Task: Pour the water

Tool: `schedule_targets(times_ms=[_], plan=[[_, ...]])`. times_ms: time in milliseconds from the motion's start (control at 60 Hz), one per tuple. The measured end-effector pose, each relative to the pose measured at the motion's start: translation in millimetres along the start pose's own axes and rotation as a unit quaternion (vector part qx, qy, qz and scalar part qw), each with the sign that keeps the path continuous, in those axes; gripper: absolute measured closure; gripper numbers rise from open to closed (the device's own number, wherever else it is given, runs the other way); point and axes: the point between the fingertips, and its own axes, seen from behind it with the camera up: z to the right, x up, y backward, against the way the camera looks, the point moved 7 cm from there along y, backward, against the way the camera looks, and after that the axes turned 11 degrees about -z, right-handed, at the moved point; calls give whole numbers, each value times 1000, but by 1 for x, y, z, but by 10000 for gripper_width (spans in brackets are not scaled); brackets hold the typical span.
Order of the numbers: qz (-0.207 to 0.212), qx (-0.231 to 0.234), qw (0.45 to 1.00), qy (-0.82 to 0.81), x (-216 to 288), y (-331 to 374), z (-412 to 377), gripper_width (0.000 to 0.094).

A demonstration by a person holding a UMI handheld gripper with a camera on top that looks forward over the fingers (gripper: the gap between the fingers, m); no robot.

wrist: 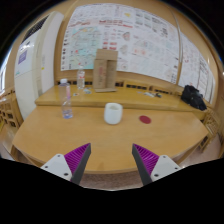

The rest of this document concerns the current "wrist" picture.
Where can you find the clear red-labelled plastic bottle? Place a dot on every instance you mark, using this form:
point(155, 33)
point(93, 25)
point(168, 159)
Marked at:
point(80, 78)

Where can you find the small printed packet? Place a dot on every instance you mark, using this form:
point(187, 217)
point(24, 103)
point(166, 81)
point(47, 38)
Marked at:
point(87, 90)
point(76, 94)

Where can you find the small dark item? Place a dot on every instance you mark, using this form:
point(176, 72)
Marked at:
point(158, 95)

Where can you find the flat round red coaster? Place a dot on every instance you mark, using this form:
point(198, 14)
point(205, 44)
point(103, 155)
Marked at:
point(145, 119)

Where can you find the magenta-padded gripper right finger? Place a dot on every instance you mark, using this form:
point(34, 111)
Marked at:
point(146, 159)

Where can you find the clear white-capped water bottle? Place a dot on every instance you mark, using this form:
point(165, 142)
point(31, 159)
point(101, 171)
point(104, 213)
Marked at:
point(66, 100)

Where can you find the black bag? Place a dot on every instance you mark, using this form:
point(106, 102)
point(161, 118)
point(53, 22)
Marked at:
point(193, 97)

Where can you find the wooden chair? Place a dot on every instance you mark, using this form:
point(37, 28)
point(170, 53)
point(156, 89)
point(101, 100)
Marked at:
point(8, 113)
point(212, 128)

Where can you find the white standing air conditioner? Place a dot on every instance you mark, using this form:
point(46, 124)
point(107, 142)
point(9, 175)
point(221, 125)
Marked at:
point(31, 73)

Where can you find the white ceramic mug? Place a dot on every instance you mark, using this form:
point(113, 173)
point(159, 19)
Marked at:
point(113, 114)

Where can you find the brown cardboard box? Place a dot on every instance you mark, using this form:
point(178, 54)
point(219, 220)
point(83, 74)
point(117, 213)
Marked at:
point(105, 71)

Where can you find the small white flat item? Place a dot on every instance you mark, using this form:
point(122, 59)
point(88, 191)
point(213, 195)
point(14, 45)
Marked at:
point(148, 94)

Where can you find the narrow printed wall poster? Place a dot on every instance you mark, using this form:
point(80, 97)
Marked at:
point(196, 66)

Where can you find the large printed wall poster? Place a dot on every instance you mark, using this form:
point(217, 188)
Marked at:
point(120, 40)

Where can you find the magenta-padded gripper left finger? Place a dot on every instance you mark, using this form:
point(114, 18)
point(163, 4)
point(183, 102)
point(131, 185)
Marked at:
point(76, 160)

